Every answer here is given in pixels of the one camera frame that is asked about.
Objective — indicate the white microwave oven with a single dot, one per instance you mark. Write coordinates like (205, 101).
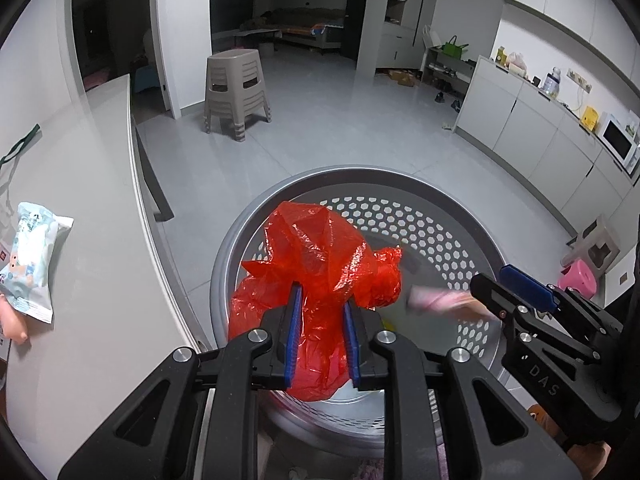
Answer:
(617, 140)

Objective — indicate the yellow box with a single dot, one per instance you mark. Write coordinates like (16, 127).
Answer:
(590, 120)

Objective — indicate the grey perforated laundry basket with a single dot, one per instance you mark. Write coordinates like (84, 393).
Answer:
(350, 180)

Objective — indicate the low coffee table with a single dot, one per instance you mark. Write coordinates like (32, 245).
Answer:
(255, 34)

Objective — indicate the pink plastic stool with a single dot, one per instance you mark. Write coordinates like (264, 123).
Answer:
(577, 275)

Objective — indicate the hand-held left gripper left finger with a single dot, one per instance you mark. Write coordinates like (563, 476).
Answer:
(292, 340)

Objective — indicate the green tote bag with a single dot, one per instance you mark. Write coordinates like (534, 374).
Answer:
(454, 49)

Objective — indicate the tall shelf cabinet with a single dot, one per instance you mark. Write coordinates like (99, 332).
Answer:
(400, 40)

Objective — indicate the red plastic bag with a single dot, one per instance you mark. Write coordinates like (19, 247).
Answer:
(320, 255)

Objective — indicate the shoe rack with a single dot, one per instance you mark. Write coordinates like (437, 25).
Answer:
(447, 72)

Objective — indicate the small grey stool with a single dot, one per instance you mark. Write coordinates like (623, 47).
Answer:
(590, 240)

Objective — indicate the black tall cabinet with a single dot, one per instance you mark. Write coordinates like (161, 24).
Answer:
(356, 15)

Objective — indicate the white door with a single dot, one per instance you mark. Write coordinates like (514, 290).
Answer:
(180, 40)

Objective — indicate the plush animal slipper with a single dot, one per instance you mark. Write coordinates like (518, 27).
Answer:
(542, 415)

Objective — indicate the wall power socket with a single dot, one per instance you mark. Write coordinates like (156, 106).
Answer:
(580, 80)

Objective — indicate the person's right hand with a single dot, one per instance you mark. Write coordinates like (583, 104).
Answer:
(590, 462)

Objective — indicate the dark sofa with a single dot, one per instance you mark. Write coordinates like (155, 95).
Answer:
(300, 25)

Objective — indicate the dark shoes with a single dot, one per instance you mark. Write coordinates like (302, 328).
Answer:
(440, 97)

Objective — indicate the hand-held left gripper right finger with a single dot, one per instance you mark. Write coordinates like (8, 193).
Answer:
(352, 345)

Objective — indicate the pink plastic bag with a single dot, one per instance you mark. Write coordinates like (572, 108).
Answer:
(516, 65)

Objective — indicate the wet wipes packet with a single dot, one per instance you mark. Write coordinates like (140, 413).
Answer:
(32, 260)

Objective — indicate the cardboard boxes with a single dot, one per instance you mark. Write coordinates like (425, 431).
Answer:
(402, 76)

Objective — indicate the white paper bag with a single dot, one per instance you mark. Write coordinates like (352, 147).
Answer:
(431, 37)

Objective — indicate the pink wafer packet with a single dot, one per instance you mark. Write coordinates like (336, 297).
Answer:
(440, 300)

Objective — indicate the blue plastic bin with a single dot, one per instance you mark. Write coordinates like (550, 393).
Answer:
(147, 80)

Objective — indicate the clear water bottle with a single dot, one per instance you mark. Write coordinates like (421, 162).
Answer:
(551, 82)

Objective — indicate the stack of beige plastic stools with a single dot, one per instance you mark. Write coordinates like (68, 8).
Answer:
(235, 90)

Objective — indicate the white counter cabinets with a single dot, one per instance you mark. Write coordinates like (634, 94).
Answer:
(525, 130)

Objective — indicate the peach rubber toy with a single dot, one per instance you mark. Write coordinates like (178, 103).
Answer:
(12, 322)

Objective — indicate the yellow bottle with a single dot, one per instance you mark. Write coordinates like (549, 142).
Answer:
(500, 55)

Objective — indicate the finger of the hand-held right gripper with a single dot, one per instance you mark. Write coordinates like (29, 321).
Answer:
(527, 282)
(495, 297)

